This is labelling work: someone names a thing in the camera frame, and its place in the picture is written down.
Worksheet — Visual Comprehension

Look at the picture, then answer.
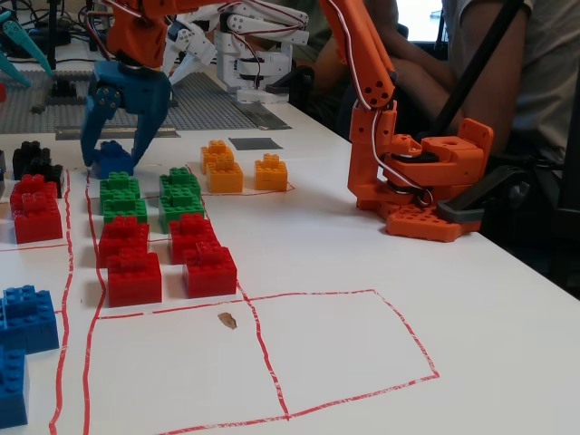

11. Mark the yellow toy brick block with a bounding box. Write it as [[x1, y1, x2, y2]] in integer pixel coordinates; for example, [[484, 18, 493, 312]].
[[200, 140, 236, 169], [206, 156, 245, 192], [254, 153, 289, 191]]

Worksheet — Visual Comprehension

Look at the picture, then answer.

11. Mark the black toy brick block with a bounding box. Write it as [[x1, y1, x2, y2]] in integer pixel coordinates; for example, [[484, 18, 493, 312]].
[[12, 140, 52, 180], [26, 162, 65, 198]]

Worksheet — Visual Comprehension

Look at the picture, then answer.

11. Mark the red toy brick block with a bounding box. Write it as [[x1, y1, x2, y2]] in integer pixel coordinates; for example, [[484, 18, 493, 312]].
[[9, 174, 60, 205], [106, 246, 163, 308], [12, 192, 63, 245], [182, 241, 239, 300], [168, 212, 218, 266], [98, 215, 150, 268]]

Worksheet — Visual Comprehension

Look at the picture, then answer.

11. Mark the green toy brick block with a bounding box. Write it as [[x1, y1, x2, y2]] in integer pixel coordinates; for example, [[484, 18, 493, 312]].
[[101, 189, 150, 226], [159, 166, 200, 196], [158, 188, 206, 235], [99, 171, 141, 203]]

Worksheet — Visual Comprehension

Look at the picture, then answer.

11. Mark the grey studded baseplate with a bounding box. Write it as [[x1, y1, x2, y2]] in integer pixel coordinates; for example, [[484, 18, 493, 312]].
[[0, 70, 262, 135]]

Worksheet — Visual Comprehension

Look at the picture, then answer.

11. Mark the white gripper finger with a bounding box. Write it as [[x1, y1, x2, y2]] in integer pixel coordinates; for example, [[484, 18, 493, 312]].
[[160, 40, 183, 72], [168, 56, 210, 87]]

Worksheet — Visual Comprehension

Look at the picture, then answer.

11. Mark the blue toy brick block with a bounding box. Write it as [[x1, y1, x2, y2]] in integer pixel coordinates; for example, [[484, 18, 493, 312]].
[[0, 285, 60, 354], [0, 346, 31, 428], [90, 140, 136, 180]]

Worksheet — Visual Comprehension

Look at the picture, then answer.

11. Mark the grey tape square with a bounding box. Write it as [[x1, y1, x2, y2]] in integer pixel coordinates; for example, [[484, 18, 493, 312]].
[[227, 137, 285, 150]]

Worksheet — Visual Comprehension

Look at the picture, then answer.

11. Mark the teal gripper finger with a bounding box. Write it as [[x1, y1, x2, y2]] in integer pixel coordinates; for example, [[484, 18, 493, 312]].
[[0, 17, 55, 77], [0, 50, 34, 88]]

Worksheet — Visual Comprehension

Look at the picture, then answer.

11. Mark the black table clamp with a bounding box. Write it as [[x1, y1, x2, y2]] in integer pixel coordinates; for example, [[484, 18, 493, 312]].
[[437, 165, 529, 226]]

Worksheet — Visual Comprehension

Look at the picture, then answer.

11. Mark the dark brick wall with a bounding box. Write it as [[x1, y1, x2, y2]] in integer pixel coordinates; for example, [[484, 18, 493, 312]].
[[47, 74, 91, 108]]

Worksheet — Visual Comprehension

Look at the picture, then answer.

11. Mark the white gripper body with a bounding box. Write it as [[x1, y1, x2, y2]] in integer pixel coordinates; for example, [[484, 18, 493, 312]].
[[166, 15, 218, 64]]

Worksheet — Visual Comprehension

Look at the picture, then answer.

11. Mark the grey duct tape strip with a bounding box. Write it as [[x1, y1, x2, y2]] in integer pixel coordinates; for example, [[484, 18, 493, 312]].
[[53, 125, 180, 140], [233, 99, 292, 132]]

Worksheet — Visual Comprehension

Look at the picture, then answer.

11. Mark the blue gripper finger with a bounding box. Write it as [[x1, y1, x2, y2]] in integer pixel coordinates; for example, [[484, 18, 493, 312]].
[[80, 84, 124, 168], [130, 106, 170, 164]]

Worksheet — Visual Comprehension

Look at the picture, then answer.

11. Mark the person in grey t-shirt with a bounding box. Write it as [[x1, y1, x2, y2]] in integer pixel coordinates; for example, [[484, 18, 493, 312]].
[[446, 0, 580, 155]]

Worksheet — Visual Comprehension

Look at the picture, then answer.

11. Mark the black diagonal pole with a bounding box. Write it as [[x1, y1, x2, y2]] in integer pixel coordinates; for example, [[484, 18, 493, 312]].
[[420, 0, 529, 141]]

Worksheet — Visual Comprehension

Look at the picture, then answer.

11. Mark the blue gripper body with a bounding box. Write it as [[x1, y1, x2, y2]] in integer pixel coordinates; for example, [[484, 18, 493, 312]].
[[86, 59, 174, 118]]

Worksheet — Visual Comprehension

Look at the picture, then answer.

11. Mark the bare person forearm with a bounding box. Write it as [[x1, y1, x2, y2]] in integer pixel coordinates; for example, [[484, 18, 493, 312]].
[[452, 58, 529, 155], [380, 44, 459, 114]]

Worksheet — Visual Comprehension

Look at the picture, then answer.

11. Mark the black stand pole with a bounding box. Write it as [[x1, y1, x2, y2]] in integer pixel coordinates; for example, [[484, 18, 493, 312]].
[[44, 0, 61, 72]]

